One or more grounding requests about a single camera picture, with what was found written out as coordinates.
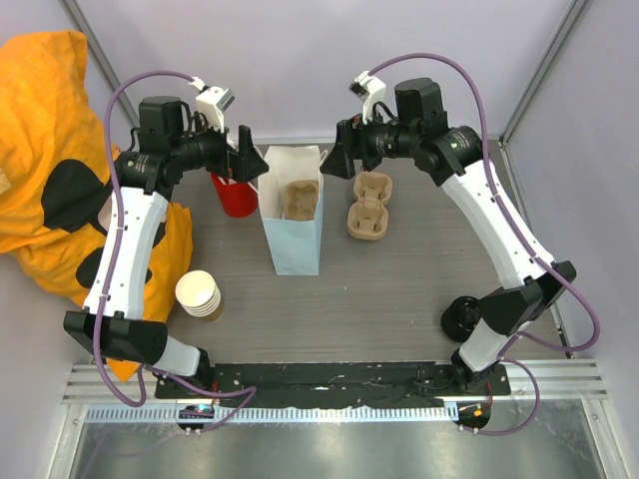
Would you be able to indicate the orange cartoon cloth bag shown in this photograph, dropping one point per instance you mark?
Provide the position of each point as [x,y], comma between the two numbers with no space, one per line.
[55,187]

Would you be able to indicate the white slotted cable duct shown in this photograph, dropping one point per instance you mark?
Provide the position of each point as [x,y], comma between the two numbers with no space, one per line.
[194,413]

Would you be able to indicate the red cup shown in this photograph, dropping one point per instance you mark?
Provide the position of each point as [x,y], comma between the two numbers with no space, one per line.
[238,200]

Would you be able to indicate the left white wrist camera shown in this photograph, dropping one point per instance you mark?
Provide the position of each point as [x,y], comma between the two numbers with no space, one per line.
[212,102]

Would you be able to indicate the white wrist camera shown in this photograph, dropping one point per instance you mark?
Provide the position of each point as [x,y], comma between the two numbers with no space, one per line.
[370,90]
[212,102]

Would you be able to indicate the brown cup carrier stack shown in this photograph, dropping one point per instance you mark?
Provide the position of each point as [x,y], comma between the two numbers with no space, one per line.
[367,217]

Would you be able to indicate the light blue paper bag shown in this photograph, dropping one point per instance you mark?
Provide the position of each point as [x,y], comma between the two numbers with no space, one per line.
[294,246]

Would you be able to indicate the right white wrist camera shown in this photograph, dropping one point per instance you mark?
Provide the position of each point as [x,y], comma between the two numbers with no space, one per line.
[370,90]

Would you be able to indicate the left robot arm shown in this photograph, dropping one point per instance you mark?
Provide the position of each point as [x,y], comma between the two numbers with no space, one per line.
[170,141]

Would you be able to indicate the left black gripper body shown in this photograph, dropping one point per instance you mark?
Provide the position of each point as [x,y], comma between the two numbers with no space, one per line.
[210,149]

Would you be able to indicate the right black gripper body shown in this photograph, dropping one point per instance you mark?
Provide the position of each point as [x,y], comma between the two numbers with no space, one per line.
[375,141]

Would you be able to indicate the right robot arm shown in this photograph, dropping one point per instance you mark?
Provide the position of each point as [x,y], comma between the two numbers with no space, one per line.
[530,282]

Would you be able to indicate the black lid stack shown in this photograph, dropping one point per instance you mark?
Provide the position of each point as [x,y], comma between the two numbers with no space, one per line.
[460,319]

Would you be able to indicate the brown pulp cup carrier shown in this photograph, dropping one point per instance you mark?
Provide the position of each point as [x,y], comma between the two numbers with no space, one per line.
[300,200]

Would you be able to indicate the paper cup stack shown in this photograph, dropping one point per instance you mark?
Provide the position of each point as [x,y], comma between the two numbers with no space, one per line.
[199,295]

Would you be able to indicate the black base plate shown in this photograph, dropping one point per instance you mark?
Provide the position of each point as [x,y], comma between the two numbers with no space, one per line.
[339,385]

